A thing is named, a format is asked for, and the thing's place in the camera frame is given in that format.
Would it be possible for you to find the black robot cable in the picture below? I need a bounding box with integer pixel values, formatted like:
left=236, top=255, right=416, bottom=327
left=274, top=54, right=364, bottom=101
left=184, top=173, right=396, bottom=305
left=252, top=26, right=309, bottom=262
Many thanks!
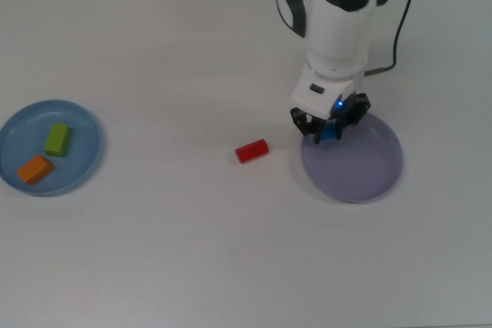
left=364, top=0, right=418, bottom=76

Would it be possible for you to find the blue block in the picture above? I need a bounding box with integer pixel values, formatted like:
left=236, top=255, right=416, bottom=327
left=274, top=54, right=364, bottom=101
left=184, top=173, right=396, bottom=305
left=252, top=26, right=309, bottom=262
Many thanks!
left=320, top=122, right=338, bottom=143

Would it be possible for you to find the orange rectangular block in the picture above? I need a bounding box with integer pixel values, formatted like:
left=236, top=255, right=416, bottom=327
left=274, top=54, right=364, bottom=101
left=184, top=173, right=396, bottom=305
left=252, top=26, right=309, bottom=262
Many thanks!
left=15, top=154, right=55, bottom=184

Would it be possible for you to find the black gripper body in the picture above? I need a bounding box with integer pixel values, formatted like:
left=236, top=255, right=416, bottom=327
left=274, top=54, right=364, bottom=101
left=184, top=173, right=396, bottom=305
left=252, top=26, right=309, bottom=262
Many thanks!
left=327, top=92, right=359, bottom=130

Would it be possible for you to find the blue plastic plate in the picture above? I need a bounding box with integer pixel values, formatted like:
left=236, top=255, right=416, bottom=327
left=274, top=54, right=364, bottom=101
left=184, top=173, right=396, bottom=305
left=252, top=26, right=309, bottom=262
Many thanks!
left=0, top=99, right=103, bottom=197

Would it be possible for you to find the green rectangular block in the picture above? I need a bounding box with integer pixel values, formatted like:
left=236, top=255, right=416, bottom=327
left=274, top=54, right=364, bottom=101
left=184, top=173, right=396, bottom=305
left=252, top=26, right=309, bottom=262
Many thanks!
left=43, top=122, right=73, bottom=158

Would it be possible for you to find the purple plastic plate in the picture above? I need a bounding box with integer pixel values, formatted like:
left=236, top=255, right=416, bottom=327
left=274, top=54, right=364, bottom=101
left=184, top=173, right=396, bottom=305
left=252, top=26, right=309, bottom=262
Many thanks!
left=300, top=112, right=404, bottom=204

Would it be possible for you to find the red cylinder block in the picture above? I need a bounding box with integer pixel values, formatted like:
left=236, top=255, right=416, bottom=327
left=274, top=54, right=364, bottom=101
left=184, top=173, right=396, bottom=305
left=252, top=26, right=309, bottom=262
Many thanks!
left=234, top=138, right=270, bottom=165

